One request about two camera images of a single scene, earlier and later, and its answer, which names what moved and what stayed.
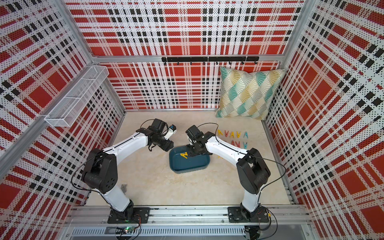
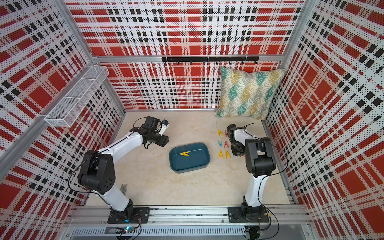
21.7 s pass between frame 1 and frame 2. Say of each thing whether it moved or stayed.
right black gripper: moved
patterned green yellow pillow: stayed
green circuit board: stayed
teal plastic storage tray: stayed
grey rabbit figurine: stayed
